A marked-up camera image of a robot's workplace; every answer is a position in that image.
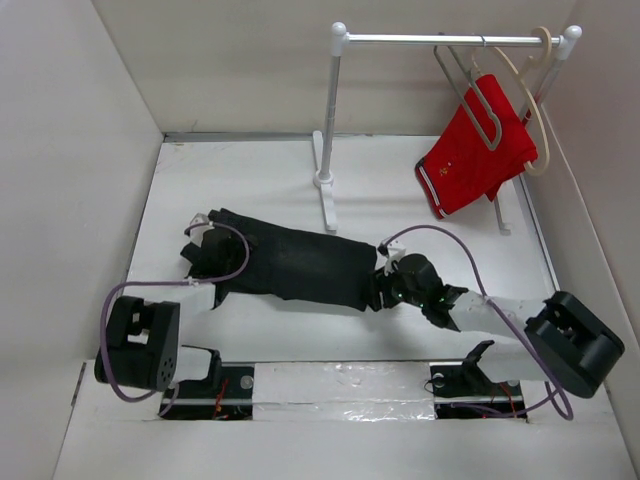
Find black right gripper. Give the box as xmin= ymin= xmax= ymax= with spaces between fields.
xmin=360 ymin=257 xmax=426 ymax=310

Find black trousers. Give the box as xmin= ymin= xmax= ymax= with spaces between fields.
xmin=209 ymin=209 xmax=377 ymax=311

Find grey trouser hanger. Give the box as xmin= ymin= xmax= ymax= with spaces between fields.
xmin=432 ymin=41 xmax=503 ymax=151

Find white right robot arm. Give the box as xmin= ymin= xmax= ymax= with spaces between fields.
xmin=372 ymin=254 xmax=625 ymax=398

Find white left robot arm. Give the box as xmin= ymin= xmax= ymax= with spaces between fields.
xmin=94 ymin=222 xmax=250 ymax=403

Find beige wooden hanger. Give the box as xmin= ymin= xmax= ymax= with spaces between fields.
xmin=484 ymin=26 xmax=552 ymax=177

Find red shorts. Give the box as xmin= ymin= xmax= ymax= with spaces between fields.
xmin=415 ymin=74 xmax=538 ymax=219

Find white metal clothes rack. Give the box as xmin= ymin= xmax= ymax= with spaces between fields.
xmin=312 ymin=22 xmax=583 ymax=234

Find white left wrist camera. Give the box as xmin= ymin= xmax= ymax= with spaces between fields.
xmin=184 ymin=213 xmax=213 ymax=246

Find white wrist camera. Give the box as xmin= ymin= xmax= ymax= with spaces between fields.
xmin=378 ymin=239 xmax=406 ymax=276
xmin=184 ymin=213 xmax=213 ymax=246

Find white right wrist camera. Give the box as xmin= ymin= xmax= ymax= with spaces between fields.
xmin=378 ymin=239 xmax=406 ymax=276

